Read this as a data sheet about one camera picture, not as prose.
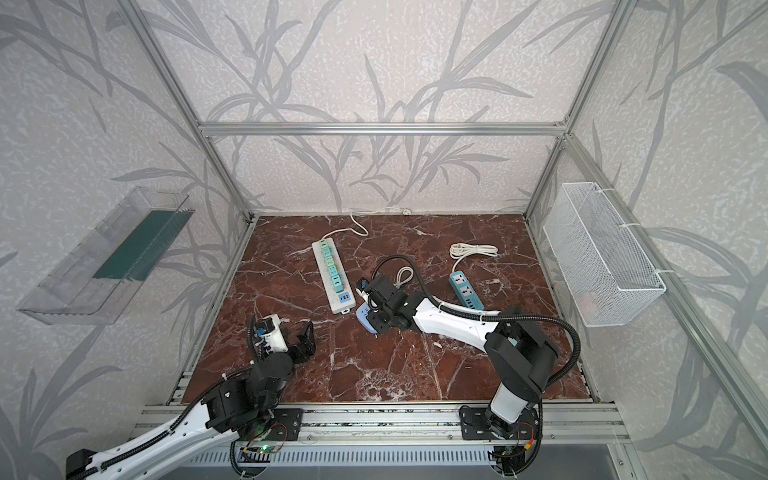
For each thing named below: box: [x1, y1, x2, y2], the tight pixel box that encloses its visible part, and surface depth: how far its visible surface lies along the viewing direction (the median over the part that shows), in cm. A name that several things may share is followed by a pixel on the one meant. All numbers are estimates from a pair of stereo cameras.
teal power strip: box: [449, 270, 485, 311], surface depth 99 cm
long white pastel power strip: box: [312, 237, 356, 315], surface depth 97 cm
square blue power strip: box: [356, 302, 378, 334], surface depth 93 cm
